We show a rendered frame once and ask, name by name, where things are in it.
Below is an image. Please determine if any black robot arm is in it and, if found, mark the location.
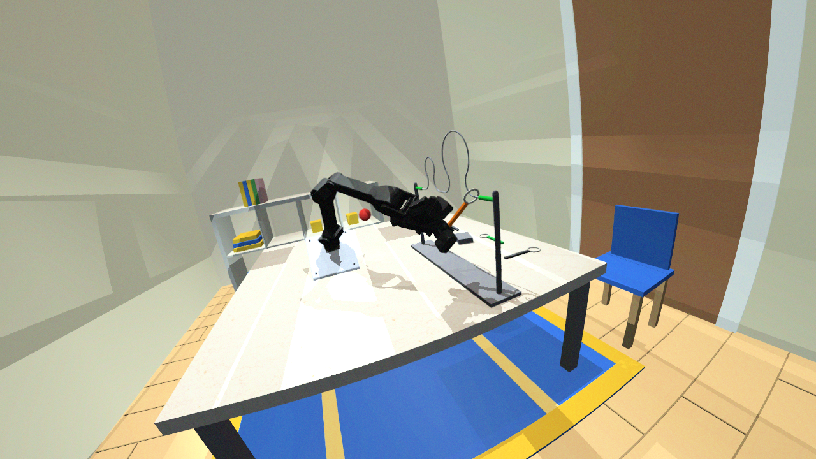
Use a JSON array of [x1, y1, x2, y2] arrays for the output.
[[310, 172, 453, 253]]

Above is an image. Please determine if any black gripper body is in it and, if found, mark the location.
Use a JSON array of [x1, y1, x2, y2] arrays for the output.
[[415, 221, 457, 253]]

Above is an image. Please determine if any orange handle with grey loop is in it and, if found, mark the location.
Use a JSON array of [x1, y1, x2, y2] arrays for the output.
[[448, 188, 480, 227]]

